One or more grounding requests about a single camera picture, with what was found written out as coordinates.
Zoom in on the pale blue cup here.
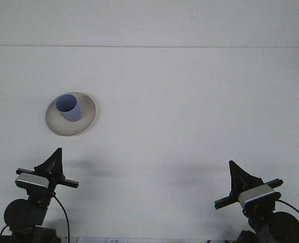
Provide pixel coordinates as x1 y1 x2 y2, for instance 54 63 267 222
56 94 82 123

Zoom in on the pale round plate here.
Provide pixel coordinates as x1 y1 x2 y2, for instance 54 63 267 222
45 91 98 137

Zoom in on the white printed paper sheet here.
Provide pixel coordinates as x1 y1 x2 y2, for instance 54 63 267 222
76 237 131 243

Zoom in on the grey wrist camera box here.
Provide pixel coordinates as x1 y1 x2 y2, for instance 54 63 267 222
14 173 50 189
237 184 281 210

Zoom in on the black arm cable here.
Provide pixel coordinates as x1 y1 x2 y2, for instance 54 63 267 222
53 195 70 240
277 199 299 226

